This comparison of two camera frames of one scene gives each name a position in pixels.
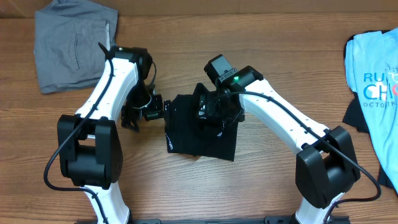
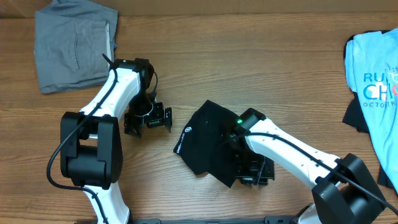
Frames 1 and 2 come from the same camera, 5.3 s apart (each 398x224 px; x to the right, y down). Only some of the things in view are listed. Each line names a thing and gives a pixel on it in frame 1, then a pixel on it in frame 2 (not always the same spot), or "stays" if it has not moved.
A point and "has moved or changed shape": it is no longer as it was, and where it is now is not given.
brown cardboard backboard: x=15 y=8 stays
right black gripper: x=209 y=109 → x=248 y=178
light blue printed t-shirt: x=372 y=65 stays
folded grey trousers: x=67 y=32 stays
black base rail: x=277 y=219 stays
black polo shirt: x=186 y=133 has moved or changed shape
